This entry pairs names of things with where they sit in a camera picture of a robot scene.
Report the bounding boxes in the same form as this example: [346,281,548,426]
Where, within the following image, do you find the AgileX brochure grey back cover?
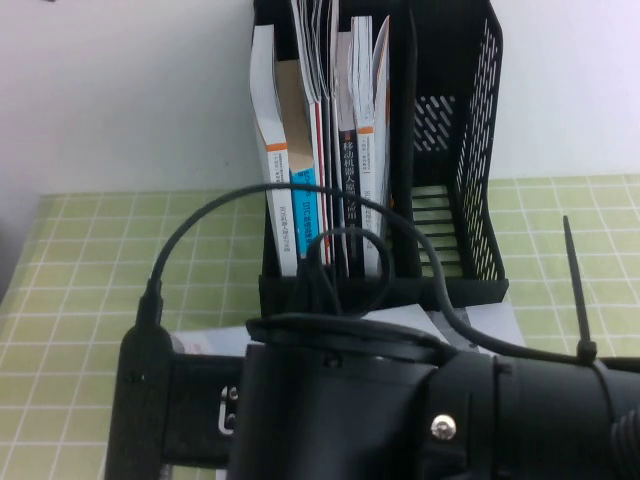
[172,301,451,359]

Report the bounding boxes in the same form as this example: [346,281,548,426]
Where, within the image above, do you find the blue spine book brown pages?
[274,59,321,264]

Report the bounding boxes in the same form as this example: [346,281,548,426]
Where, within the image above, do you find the white book orange spine band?
[249,24,296,279]
[349,14,392,279]

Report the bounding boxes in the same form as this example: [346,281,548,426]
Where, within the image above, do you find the black spine book white title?
[335,30,362,276]

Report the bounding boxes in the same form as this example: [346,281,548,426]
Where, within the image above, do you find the black plastic book holder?
[252,0,510,319]

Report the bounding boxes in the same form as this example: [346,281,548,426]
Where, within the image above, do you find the thin dark blue booklet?
[319,74,344,271]

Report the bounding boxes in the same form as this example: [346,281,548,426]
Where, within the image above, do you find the red edged white magazine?
[291,0,335,266]

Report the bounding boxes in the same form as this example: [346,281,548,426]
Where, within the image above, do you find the green checked tablecloth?
[0,172,640,480]

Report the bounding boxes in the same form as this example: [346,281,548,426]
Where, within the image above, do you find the black looped right arm cable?
[294,227,399,321]

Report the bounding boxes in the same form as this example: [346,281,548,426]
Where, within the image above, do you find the black right camera cable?
[137,182,601,366]

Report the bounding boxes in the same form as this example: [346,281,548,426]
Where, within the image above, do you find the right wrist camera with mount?
[103,324,246,480]

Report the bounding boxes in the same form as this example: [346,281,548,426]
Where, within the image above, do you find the black cable tie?
[562,214,599,371]

